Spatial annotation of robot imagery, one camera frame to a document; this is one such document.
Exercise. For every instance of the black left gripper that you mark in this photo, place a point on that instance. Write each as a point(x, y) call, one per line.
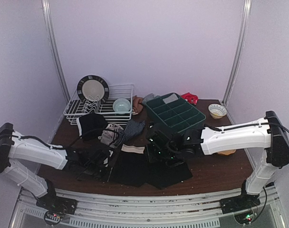
point(102, 165)

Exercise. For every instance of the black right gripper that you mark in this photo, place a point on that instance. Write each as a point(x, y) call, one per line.
point(151, 147)

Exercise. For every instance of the green compartment tray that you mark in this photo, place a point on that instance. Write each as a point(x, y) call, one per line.
point(178, 116)

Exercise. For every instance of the grey boxer briefs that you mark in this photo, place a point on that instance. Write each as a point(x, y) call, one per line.
point(173, 97)

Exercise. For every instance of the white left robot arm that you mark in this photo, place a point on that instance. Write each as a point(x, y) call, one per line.
point(15, 147)

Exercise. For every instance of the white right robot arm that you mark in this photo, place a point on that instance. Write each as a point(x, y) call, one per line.
point(267, 133)

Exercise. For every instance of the beige striped underwear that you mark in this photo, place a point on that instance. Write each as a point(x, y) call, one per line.
point(112, 135)

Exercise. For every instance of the blue striped underwear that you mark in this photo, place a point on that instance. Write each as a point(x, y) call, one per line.
point(131, 130)

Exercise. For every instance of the brown crumpled underwear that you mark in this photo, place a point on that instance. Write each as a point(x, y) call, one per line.
point(137, 105)

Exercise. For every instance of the grey crumpled underwear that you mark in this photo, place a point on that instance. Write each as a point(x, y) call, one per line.
point(149, 97)

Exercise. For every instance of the red cloth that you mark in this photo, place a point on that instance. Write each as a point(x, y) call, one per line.
point(190, 98)

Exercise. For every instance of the light blue bowl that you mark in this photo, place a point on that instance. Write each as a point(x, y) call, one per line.
point(121, 105)

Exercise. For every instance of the yellow plate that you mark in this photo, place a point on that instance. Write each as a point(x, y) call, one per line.
point(226, 153)

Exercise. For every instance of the patterned white bowl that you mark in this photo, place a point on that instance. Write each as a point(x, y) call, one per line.
point(217, 111)

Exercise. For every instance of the black rimmed plate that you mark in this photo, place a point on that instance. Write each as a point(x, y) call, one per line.
point(91, 87)

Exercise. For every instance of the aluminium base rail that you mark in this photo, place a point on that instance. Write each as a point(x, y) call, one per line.
point(185, 211)

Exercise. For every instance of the white wire dish rack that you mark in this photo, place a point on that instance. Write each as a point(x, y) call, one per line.
point(77, 108)

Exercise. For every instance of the left aluminium frame post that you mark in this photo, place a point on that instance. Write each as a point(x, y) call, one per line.
point(54, 49)

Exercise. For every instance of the aluminium frame post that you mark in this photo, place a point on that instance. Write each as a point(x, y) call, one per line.
point(54, 49)
point(239, 49)

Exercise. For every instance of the right aluminium frame post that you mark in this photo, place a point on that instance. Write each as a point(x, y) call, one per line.
point(239, 49)

